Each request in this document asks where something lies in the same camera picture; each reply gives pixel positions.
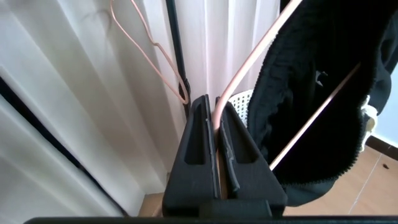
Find black shorts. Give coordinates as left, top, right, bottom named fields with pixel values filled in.
left=247, top=0, right=398, bottom=208

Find black clothes rack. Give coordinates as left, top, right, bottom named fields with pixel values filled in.
left=165, top=0, right=192, bottom=118

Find white laundry basket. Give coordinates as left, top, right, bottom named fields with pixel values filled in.
left=228, top=89, right=254, bottom=128

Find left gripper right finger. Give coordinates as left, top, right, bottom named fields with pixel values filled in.
left=216, top=96, right=289, bottom=216

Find white curtain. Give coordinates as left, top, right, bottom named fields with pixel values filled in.
left=0, top=93, right=125, bottom=218
left=0, top=0, right=281, bottom=217

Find pink clothes hanger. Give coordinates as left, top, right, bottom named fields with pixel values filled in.
left=212, top=0, right=363, bottom=200
left=109, top=0, right=190, bottom=105

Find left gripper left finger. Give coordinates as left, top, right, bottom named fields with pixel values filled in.
left=162, top=95, right=221, bottom=217

